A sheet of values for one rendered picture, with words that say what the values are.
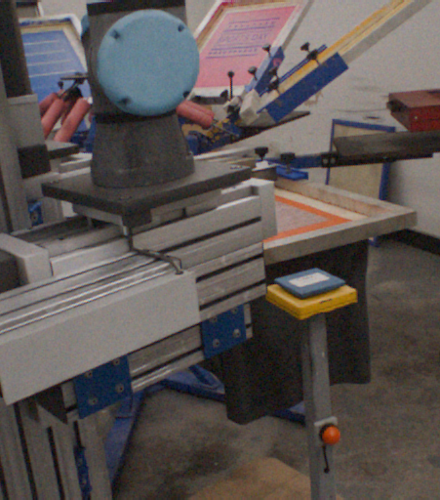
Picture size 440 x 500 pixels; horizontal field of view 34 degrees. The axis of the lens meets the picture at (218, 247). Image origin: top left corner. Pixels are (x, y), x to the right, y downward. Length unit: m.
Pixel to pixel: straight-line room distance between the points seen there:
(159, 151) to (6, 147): 0.23
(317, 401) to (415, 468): 1.10
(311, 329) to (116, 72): 0.74
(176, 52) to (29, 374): 0.39
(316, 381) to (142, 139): 0.68
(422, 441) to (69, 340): 1.98
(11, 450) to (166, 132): 0.56
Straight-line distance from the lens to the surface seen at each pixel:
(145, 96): 0.83
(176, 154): 0.99
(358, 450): 2.60
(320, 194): 1.99
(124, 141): 0.98
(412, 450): 2.61
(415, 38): 4.30
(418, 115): 2.59
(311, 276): 1.39
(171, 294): 0.87
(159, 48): 0.82
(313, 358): 1.42
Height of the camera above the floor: 1.47
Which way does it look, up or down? 18 degrees down
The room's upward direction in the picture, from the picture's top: 6 degrees counter-clockwise
